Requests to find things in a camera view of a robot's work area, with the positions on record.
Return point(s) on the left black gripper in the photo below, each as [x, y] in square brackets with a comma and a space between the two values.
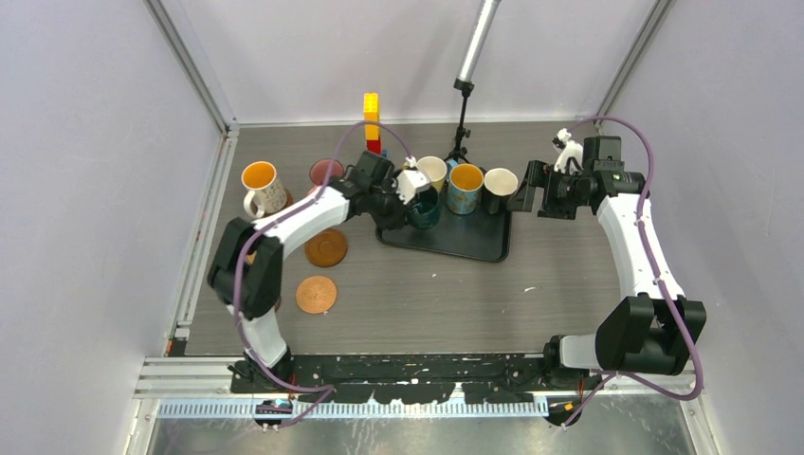
[395, 219]

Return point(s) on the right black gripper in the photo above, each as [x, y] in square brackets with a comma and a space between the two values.
[535, 177]

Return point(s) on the dark green mug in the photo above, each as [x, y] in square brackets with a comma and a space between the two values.
[424, 210]

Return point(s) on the cream yellow mug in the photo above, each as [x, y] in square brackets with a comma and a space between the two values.
[435, 168]

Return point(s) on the pink ghost mug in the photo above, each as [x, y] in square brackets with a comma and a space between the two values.
[323, 168]

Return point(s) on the floral white mug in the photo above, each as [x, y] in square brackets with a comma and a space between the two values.
[265, 190]

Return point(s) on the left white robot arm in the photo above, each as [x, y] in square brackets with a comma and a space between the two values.
[247, 267]

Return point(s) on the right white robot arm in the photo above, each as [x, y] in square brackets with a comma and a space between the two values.
[654, 325]

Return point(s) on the black white-inside mug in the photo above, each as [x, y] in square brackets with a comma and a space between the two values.
[499, 185]

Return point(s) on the black serving tray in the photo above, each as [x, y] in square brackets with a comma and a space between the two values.
[477, 236]

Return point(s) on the blue patterned mug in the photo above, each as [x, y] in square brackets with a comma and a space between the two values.
[465, 182]

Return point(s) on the toy brick tower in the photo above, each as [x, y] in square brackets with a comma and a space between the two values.
[371, 107]

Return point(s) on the black tripod stand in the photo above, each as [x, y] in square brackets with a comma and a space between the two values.
[459, 151]

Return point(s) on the silver metal pole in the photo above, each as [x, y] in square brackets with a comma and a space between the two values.
[477, 37]

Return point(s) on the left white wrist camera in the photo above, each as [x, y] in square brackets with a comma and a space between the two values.
[410, 181]

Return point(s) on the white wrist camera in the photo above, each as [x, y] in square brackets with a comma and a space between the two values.
[570, 153]
[410, 181]

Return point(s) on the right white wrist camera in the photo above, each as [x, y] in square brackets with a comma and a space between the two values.
[570, 153]

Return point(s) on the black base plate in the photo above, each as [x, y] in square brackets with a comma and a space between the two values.
[426, 379]

